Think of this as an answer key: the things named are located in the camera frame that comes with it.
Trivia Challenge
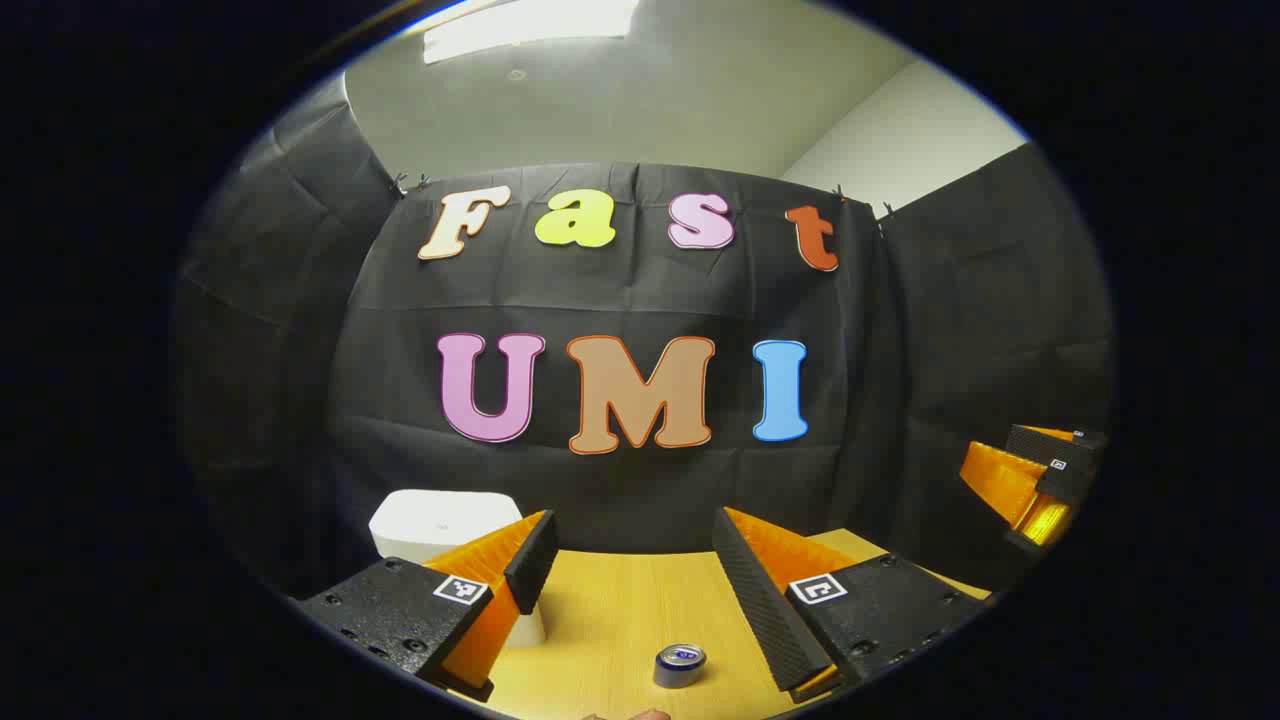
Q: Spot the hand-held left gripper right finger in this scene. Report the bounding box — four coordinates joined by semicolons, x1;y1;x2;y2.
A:
712;507;991;703

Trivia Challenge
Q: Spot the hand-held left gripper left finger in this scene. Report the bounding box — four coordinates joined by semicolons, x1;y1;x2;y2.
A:
300;510;561;703

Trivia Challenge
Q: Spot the blue silver pop can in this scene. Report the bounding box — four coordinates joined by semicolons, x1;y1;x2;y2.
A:
653;643;708;689

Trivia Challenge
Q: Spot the white desktop garbage bin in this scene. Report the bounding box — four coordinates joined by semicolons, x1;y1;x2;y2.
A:
368;490;549;649

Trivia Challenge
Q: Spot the wooden desktop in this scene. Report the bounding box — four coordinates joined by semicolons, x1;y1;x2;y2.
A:
450;527;991;720

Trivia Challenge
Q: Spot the black backdrop cloth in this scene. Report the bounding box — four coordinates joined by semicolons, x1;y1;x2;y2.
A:
175;75;1116;601

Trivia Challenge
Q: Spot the ceiling light panel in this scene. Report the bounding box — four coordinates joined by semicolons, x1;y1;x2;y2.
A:
422;0;641;66

